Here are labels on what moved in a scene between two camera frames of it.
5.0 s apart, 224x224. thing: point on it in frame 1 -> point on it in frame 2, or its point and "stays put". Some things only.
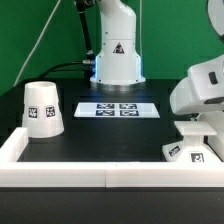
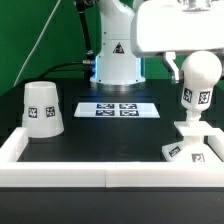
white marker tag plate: (116, 109) stays put
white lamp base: (193, 148) stays put
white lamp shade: (42, 113) stays put
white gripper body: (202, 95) -> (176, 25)
